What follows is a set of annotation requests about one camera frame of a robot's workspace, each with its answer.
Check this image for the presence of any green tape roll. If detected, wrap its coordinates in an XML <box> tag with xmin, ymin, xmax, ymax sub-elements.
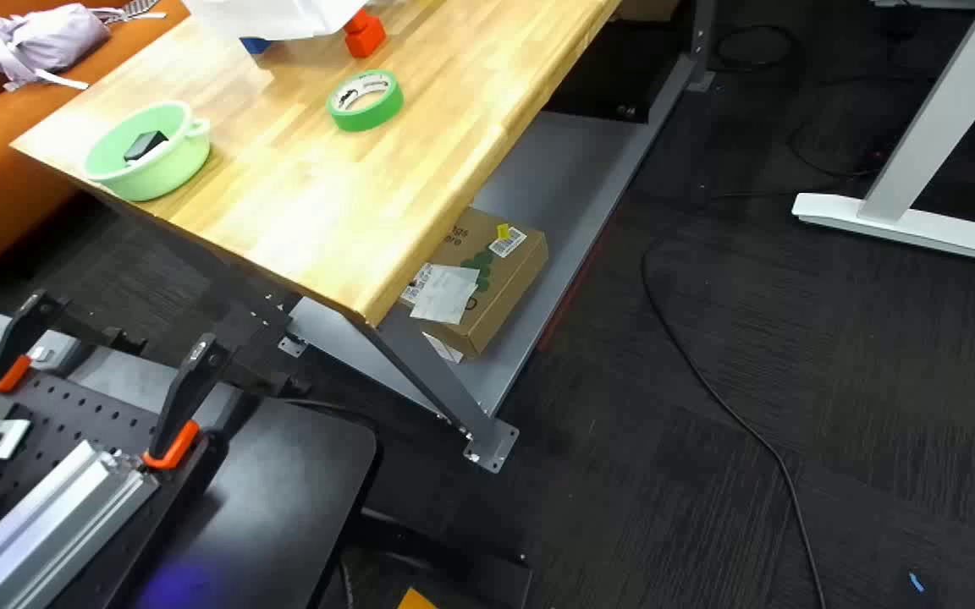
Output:
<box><xmin>326</xmin><ymin>69</ymin><xmax>405</xmax><ymax>134</ymax></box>

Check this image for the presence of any light-green plastic bowl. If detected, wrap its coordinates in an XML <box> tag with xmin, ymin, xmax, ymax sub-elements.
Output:
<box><xmin>80</xmin><ymin>98</ymin><xmax>217</xmax><ymax>206</ymax></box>

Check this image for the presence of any labelled cardboard box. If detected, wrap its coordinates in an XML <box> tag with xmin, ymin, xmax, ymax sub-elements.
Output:
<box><xmin>399</xmin><ymin>203</ymin><xmax>553</xmax><ymax>363</ymax></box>

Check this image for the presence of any black flat plate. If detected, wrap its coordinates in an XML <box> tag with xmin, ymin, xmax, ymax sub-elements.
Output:
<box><xmin>112</xmin><ymin>400</ymin><xmax>384</xmax><ymax>609</ymax></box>

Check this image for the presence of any red block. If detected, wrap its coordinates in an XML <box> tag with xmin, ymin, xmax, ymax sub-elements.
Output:
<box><xmin>343</xmin><ymin>7</ymin><xmax>389</xmax><ymax>60</ymax></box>

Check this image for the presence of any white plastic drawer unit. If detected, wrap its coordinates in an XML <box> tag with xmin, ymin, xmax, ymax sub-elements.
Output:
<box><xmin>180</xmin><ymin>0</ymin><xmax>369</xmax><ymax>46</ymax></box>

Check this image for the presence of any small black block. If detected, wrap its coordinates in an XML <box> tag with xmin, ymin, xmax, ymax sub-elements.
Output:
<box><xmin>122</xmin><ymin>130</ymin><xmax>168</xmax><ymax>166</ymax></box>

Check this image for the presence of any black perforated board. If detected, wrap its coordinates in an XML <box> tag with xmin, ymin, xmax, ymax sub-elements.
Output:
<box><xmin>0</xmin><ymin>370</ymin><xmax>175</xmax><ymax>501</ymax></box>

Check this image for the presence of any white desk leg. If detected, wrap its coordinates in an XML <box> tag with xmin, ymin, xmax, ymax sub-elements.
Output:
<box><xmin>788</xmin><ymin>0</ymin><xmax>975</xmax><ymax>269</ymax></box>

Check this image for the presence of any pale crumpled cloth bundle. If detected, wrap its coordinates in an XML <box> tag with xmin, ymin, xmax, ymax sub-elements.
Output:
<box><xmin>0</xmin><ymin>0</ymin><xmax>114</xmax><ymax>95</ymax></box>

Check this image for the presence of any grey metal table frame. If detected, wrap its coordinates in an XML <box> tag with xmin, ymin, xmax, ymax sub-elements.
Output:
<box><xmin>146</xmin><ymin>46</ymin><xmax>708</xmax><ymax>472</ymax></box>

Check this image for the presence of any black floor cable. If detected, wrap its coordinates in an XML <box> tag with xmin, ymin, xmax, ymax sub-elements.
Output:
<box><xmin>637</xmin><ymin>231</ymin><xmax>834</xmax><ymax>609</ymax></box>

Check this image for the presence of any black clamp orange handle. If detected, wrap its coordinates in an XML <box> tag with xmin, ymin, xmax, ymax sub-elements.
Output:
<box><xmin>0</xmin><ymin>286</ymin><xmax>69</xmax><ymax>400</ymax></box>
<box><xmin>140</xmin><ymin>336</ymin><xmax>232</xmax><ymax>472</ymax></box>

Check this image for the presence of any aluminium extrusion rail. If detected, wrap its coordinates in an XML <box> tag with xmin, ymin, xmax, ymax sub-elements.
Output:
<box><xmin>0</xmin><ymin>435</ymin><xmax>161</xmax><ymax>609</ymax></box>

